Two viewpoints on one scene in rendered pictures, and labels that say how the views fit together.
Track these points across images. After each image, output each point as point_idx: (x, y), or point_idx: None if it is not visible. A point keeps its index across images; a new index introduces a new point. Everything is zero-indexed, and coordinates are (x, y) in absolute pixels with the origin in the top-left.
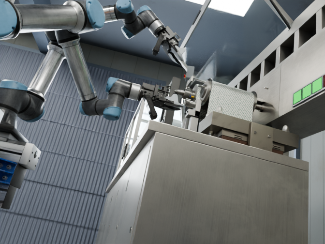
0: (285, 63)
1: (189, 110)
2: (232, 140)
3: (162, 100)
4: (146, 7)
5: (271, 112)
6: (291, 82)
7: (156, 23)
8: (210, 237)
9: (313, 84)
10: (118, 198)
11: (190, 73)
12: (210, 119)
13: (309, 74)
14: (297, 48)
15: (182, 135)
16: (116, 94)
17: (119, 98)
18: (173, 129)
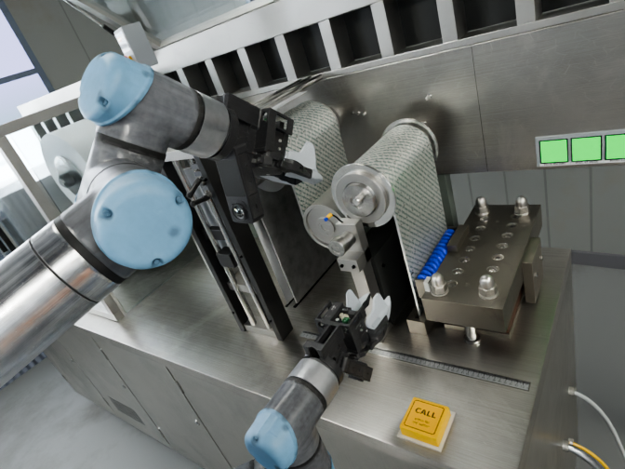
0: (490, 50)
1: (357, 263)
2: (512, 312)
3: (377, 343)
4: (132, 75)
5: (458, 154)
6: (525, 109)
7: (214, 128)
8: (554, 464)
9: (607, 141)
10: (214, 407)
11: (145, 52)
12: (497, 323)
13: (591, 111)
14: (531, 19)
15: (531, 432)
16: (316, 455)
17: (323, 449)
18: (526, 445)
